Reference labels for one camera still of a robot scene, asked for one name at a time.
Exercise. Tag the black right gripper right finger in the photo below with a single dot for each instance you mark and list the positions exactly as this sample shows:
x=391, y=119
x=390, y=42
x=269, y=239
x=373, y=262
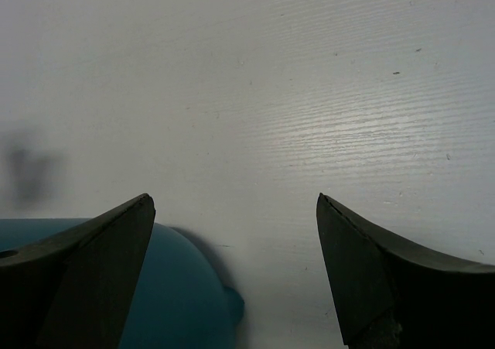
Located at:
x=390, y=292

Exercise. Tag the blue bin yellow rim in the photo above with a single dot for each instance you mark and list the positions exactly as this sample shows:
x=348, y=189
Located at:
x=180, y=301

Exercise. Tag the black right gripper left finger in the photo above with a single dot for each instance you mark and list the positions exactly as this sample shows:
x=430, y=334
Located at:
x=74, y=289

